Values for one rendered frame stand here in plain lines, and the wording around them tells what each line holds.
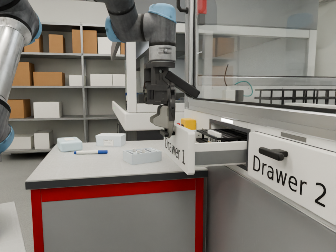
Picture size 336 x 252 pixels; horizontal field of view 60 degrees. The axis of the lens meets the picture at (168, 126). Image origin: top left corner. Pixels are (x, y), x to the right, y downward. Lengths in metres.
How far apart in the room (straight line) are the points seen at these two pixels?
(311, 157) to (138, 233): 0.67
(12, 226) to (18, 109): 4.13
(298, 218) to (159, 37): 0.54
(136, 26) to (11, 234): 0.57
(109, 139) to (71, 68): 3.70
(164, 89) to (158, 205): 0.42
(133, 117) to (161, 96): 0.84
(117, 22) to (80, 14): 4.36
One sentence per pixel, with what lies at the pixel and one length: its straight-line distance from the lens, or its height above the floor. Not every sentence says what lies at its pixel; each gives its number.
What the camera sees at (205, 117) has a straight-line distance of 1.08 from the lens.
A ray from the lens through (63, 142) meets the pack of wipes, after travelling 1.35.
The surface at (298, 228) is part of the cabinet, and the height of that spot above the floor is 0.76.
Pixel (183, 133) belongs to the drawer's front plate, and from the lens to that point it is 0.76.
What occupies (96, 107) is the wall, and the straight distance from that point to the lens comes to 5.03.
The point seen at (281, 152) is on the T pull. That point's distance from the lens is 0.61.
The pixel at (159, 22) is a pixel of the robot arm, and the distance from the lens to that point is 0.82.
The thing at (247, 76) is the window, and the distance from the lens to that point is 0.83.
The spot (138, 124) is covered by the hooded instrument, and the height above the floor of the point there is 0.84.
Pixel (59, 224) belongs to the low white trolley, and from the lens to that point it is 1.03.
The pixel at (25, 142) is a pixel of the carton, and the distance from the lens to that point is 4.86.
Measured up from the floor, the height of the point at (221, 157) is 0.86.
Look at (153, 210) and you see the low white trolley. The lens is 1.03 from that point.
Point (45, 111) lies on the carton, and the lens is 4.65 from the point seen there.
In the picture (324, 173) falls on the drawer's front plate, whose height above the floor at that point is 0.89.
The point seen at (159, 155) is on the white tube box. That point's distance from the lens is 1.11.
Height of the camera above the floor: 1.03
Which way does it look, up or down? 7 degrees down
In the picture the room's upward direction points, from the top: straight up
